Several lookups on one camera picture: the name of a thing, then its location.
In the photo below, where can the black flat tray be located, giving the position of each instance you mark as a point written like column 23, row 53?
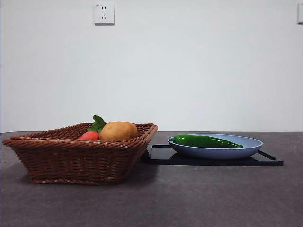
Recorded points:
column 161, row 156

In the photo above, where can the green pepper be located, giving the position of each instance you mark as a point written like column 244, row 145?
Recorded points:
column 203, row 141

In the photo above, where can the blue plate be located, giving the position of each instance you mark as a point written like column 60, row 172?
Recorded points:
column 213, row 152

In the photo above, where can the brown wicker basket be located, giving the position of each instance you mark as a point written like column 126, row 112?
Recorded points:
column 78, row 160

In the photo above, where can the tan potato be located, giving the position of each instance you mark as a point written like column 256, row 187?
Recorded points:
column 118, row 130

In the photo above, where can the orange carrot with green leaves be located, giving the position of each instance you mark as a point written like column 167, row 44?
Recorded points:
column 91, row 135

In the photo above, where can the white wall socket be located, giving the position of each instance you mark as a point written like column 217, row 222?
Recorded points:
column 104, row 13
column 300, row 13

